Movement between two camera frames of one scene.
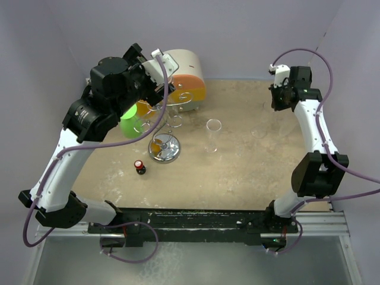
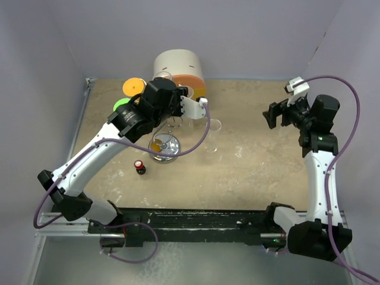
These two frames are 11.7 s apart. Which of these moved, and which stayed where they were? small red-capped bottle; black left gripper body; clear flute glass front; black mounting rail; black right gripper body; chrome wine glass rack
Moved: black left gripper body; black right gripper body
Stayed: chrome wine glass rack; small red-capped bottle; clear flute glass front; black mounting rail
